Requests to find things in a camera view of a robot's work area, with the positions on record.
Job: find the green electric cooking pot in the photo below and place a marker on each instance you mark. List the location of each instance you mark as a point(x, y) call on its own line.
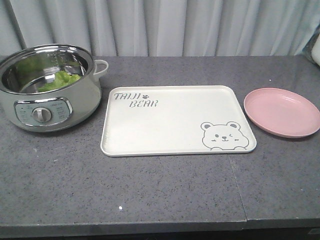
point(23, 72)

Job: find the pink round plate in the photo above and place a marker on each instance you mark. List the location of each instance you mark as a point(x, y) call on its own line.
point(282, 113)

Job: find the white bear serving tray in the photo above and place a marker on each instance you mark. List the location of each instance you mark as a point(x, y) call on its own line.
point(175, 120)

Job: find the green lettuce leaf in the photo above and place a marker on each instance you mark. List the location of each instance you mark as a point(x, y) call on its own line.
point(61, 79)

